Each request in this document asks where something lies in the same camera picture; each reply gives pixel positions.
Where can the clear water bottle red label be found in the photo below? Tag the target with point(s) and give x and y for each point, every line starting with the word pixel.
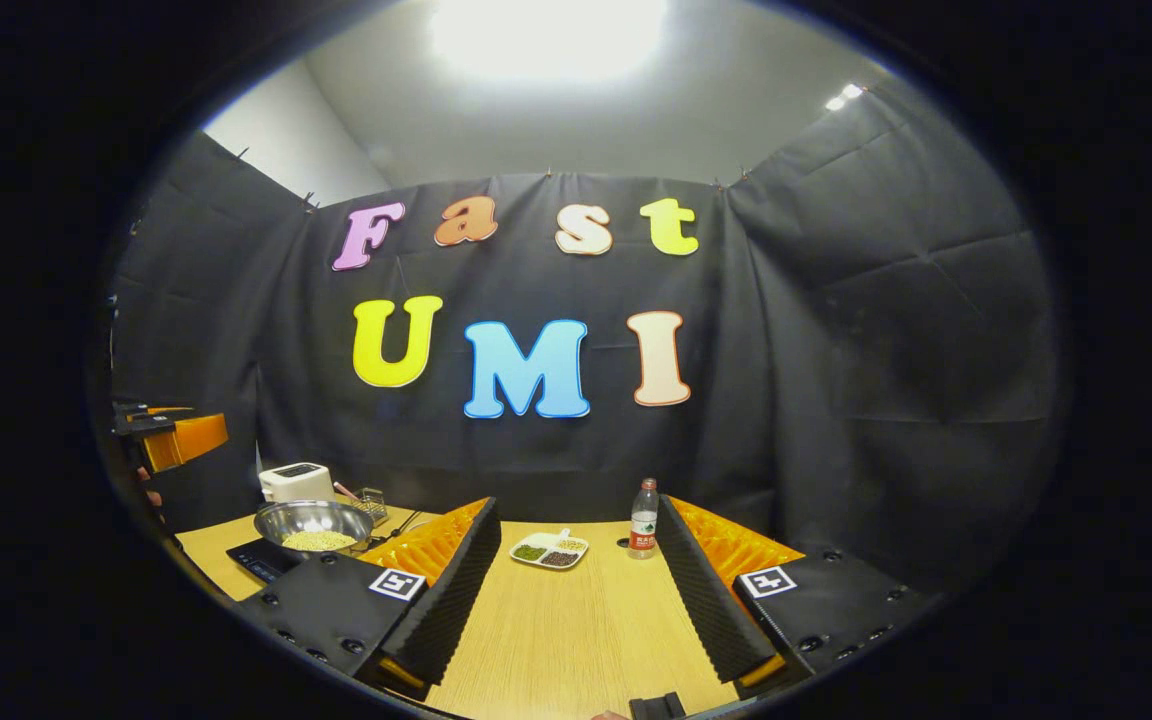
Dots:
pixel 644 525

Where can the long ceiling light panel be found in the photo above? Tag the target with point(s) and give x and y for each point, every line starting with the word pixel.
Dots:
pixel 546 35

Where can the white divided bean dish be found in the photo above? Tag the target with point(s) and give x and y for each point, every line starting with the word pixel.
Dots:
pixel 548 549

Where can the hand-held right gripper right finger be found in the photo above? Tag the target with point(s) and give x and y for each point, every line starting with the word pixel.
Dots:
pixel 701 590

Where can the white toaster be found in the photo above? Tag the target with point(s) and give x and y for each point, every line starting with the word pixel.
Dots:
pixel 296 483

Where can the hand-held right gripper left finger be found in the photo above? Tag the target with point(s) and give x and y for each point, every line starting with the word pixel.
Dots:
pixel 456 590

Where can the small ceiling light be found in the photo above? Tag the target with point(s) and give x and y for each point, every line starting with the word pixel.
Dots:
pixel 844 97

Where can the pink stick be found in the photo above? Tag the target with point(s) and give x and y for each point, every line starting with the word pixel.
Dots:
pixel 346 490

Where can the stainless steel pot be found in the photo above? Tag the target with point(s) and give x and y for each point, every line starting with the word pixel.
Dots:
pixel 311 517

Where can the black induction cooktop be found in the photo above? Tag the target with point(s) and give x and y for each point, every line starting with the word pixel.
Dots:
pixel 256 560

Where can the black backdrop cloth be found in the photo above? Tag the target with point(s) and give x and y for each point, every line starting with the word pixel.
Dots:
pixel 836 350

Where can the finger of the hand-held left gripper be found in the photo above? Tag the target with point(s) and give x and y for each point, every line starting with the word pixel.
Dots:
pixel 191 440

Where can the pile of yellow soybeans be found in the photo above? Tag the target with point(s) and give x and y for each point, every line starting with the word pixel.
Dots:
pixel 319 541

